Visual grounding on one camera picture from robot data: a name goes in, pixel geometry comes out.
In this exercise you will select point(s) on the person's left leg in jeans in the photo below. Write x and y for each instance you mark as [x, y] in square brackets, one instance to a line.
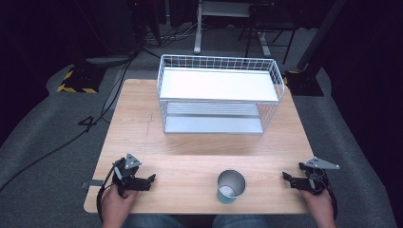
[152, 222]

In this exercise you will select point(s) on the person's right leg in jeans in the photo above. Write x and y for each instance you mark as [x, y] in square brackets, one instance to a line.
[240, 222]

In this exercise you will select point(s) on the person's right hand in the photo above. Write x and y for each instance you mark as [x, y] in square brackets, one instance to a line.
[318, 207]

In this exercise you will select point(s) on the person's leg in jeans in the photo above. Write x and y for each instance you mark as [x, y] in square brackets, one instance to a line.
[240, 222]
[152, 222]

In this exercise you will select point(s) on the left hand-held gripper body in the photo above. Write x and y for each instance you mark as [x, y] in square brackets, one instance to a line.
[126, 172]

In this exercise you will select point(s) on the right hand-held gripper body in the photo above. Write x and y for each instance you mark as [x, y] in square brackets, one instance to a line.
[316, 177]

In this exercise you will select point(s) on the black chair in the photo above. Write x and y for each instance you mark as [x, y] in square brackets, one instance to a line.
[272, 22]

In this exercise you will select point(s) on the grey tape strip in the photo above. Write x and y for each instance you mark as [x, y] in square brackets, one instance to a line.
[94, 183]

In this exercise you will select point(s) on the person's left hand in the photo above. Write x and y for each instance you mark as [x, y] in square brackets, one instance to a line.
[116, 204]

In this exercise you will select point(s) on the white desk frame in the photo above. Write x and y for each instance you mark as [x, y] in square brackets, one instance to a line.
[202, 19]

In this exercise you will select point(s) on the black yellow striped stand base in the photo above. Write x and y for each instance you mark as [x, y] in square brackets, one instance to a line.
[304, 84]
[80, 80]

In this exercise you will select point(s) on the black slanted stand pole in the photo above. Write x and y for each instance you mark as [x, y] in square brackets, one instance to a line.
[320, 34]

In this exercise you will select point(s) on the blue cup with silver inside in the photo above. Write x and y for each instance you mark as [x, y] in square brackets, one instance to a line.
[231, 186]

